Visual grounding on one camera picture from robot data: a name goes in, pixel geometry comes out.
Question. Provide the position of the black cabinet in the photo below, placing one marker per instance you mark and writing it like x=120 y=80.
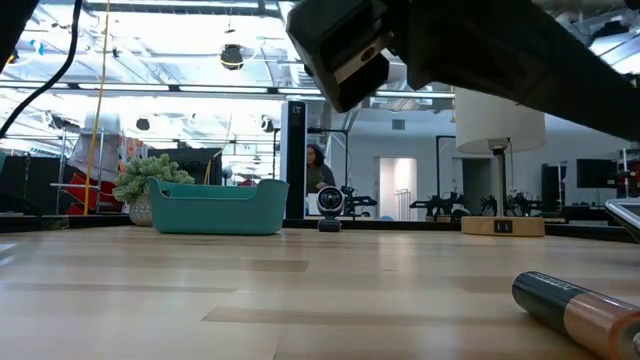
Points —
x=552 y=187

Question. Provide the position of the red tool chest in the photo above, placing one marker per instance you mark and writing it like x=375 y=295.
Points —
x=82 y=192

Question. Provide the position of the copper black AA battery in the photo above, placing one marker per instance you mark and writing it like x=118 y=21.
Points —
x=550 y=300

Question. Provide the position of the teal plastic bin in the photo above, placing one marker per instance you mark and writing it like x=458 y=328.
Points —
x=220 y=215

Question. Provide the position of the white ceiling light strip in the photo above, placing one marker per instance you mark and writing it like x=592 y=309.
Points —
x=125 y=87
x=222 y=89

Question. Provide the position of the white shade wooden table lamp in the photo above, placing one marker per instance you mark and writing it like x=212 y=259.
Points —
x=500 y=125

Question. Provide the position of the black overhead camera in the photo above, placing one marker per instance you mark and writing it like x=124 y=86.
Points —
x=231 y=56

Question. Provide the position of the grey hanging cover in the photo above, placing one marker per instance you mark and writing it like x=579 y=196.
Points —
x=107 y=150

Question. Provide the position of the black monitor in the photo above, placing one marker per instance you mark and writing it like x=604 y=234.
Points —
x=595 y=173
x=192 y=162

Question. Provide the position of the person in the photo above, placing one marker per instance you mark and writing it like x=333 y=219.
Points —
x=320 y=175

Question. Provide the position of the black silver webcam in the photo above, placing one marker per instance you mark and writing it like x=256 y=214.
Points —
x=330 y=201

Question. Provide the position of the white black building column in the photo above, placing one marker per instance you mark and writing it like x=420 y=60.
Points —
x=289 y=160

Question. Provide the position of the green plant in white pot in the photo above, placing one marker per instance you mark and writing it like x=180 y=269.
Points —
x=150 y=175

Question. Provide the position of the black tabletop robot arm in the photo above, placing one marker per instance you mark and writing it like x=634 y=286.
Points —
x=515 y=204
x=440 y=204
x=361 y=201

